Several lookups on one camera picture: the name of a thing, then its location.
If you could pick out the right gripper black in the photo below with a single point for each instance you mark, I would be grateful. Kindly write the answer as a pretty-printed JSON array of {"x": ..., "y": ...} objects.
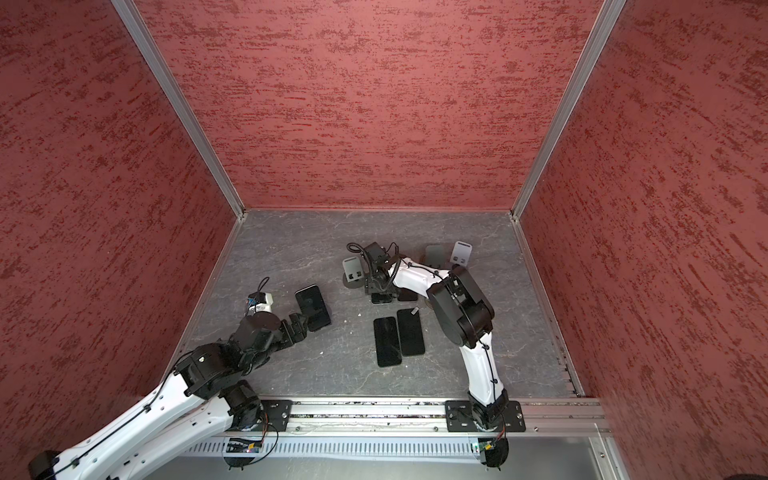
[{"x": 371, "y": 287}]

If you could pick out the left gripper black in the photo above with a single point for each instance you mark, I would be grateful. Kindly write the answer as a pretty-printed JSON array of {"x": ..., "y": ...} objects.
[{"x": 300, "y": 331}]

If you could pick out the dark round stand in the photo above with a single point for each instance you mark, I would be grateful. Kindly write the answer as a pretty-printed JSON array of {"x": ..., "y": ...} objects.
[{"x": 354, "y": 273}]

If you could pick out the black phone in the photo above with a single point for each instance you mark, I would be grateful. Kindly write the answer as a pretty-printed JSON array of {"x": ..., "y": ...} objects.
[
  {"x": 313, "y": 307},
  {"x": 410, "y": 332}
]

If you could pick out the pink edged phone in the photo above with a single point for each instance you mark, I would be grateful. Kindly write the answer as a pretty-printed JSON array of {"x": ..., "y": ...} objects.
[{"x": 406, "y": 295}]

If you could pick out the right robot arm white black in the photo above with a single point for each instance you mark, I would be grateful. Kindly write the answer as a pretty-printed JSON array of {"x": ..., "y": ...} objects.
[{"x": 462, "y": 310}]

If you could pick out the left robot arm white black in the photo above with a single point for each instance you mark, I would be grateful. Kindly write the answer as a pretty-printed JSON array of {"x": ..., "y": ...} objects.
[{"x": 205, "y": 392}]

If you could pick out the left base wiring connector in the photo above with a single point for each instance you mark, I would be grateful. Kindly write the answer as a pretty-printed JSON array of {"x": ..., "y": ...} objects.
[{"x": 239, "y": 453}]

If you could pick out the base wiring connector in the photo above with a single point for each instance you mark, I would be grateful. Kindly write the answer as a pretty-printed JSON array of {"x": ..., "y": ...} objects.
[
  {"x": 239, "y": 453},
  {"x": 493, "y": 453}
]

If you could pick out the right base wiring connector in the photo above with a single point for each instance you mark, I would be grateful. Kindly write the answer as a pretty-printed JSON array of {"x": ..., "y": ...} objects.
[{"x": 493, "y": 453}]

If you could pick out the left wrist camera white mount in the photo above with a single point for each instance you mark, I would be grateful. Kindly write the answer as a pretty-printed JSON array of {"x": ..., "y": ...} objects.
[{"x": 259, "y": 302}]

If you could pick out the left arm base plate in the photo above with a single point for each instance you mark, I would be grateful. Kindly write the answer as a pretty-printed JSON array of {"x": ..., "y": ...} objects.
[{"x": 273, "y": 416}]

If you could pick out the white slotted cable duct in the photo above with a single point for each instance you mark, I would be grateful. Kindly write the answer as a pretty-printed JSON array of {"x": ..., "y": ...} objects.
[{"x": 441, "y": 449}]

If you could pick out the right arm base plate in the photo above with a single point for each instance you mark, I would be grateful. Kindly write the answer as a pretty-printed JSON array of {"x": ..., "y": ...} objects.
[{"x": 460, "y": 417}]

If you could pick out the aluminium front rail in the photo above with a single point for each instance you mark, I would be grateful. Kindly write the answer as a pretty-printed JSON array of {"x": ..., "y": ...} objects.
[{"x": 402, "y": 416}]

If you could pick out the left aluminium corner post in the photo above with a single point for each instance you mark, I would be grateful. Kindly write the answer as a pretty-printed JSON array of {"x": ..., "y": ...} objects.
[{"x": 131, "y": 18}]

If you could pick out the aluminium corner post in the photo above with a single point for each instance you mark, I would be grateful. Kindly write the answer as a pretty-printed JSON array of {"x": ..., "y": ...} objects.
[
  {"x": 603, "y": 26},
  {"x": 131, "y": 18}
]

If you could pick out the right aluminium corner post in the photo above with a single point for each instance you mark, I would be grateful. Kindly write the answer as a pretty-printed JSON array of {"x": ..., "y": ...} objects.
[{"x": 603, "y": 26}]

